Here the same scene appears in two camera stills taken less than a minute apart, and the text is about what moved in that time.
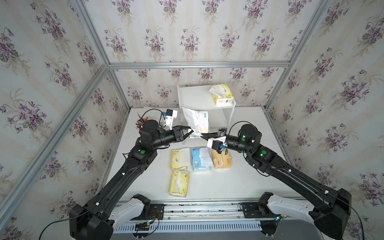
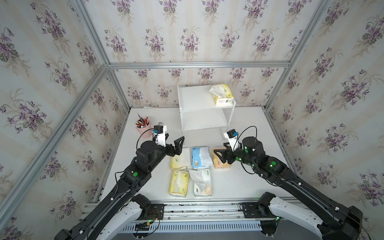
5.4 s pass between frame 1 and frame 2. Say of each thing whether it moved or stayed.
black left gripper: moved
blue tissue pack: stayed
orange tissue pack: stayed
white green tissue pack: moved
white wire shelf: stayed
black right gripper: moved
